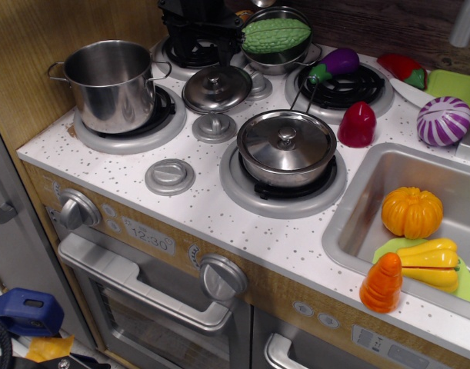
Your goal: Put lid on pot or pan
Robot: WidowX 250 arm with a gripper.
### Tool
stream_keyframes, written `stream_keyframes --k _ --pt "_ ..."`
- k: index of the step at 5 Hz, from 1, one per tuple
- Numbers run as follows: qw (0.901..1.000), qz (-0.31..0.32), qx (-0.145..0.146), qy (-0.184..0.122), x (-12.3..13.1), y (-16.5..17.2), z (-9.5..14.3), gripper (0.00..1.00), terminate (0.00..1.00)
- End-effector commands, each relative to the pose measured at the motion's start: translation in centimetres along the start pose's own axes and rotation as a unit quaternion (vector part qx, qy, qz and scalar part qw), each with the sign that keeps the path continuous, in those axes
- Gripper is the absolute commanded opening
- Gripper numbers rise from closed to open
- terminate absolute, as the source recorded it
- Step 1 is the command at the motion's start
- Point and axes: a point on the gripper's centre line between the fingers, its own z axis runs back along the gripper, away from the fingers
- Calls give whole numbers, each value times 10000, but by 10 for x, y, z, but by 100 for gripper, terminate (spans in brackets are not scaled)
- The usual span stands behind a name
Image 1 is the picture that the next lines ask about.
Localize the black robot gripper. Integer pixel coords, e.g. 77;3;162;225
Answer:
158;0;242;66

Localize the small steel pot lid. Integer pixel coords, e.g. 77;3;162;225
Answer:
182;66;252;113

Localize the steel bowl pot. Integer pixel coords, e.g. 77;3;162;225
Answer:
242;6;322;75

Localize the tall steel stock pot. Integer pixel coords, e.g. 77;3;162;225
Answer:
47;40;172;135

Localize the steel pan lid with knob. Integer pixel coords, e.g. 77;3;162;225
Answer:
238;110;336;172

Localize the steel frying pan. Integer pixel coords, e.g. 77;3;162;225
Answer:
236;75;338;189

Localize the back left stove burner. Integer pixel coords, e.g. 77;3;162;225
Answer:
151;35;248;82

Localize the stove burner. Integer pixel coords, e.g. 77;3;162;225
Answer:
285;64;394;125
219;142;347;220
151;35;248;82
73;85;186;155

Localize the green bitter melon toy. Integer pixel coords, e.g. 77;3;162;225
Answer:
242;18;312;55

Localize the grey stovetop knob back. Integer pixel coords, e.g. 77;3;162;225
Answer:
245;68;273;101

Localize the grey stovetop knob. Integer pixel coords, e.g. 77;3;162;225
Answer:
245;68;273;101
145;158;195;196
192;113;237;144

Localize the front left stove burner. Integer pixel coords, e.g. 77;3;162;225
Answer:
73;85;186;155

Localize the grey stovetop knob middle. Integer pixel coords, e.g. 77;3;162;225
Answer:
192;113;237;144

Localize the purple eggplant toy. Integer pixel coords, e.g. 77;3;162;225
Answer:
307;48;360;85

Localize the grey stovetop knob front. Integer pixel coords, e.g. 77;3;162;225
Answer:
145;158;195;196

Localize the back right stove burner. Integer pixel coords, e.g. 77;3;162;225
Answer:
285;64;394;125

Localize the red pepper half toy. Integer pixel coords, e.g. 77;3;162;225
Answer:
338;101;377;148

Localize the front right stove burner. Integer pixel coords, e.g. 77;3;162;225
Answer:
219;142;347;220

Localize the red chili pepper toy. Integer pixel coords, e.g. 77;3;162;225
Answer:
377;53;428;90

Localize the oven clock display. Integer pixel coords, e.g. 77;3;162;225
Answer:
122;217;176;256

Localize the grey toy sink basin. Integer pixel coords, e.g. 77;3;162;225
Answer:
321;141;470;324

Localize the left oven dial knob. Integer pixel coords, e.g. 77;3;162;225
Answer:
59;188;102;231

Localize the oven dial knob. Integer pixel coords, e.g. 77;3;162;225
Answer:
199;253;248;301
59;188;102;231

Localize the white toy knife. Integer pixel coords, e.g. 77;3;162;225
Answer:
389;78;435;109

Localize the green cutting board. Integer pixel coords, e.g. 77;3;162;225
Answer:
425;69;470;106

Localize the right oven dial knob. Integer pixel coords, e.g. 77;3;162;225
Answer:
199;253;248;301

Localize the purple white onion toy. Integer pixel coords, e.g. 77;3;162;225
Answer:
417;96;470;147

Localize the grey faucet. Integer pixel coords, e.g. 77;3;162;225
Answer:
448;0;470;48

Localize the orange pumpkin toy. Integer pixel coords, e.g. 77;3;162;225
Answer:
381;187;443;239

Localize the oven door window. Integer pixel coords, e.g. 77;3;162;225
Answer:
91;282;230;368

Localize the orange carrot toy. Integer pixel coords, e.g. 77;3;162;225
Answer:
359;252;403;314

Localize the yellow bell pepper toy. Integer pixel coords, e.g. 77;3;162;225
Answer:
396;238;459;293

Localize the blue clamp device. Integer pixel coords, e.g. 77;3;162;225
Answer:
0;288;65;337

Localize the yellow tape piece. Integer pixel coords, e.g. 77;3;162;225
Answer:
25;335;75;363

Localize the green plate in sink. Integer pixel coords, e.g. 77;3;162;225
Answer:
372;238;470;302

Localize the grey oven door handle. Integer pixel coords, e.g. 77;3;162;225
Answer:
58;232;234;333

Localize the right cabinet door handle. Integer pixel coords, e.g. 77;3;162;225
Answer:
264;333;304;369

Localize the black cable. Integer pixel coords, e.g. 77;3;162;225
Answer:
0;314;13;369

